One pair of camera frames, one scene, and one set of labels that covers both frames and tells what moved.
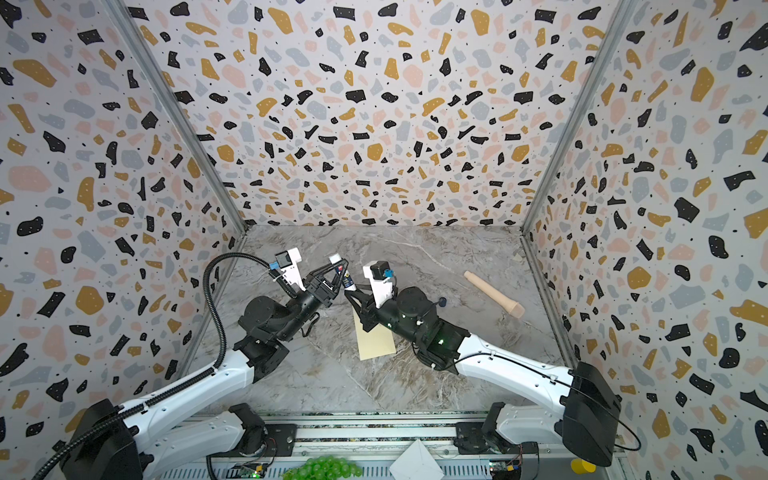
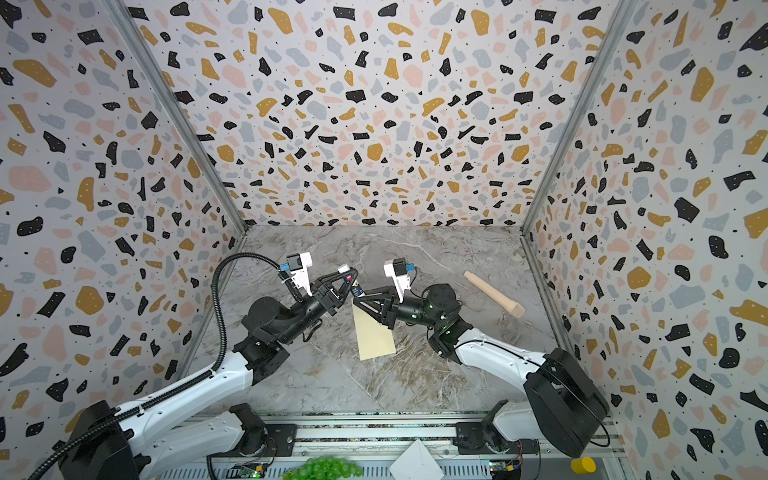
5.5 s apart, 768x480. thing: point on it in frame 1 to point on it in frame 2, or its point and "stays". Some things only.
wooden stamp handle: (512, 306) stays
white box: (379, 275) to (399, 270)
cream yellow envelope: (375, 343) stays
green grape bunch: (325, 468) stays
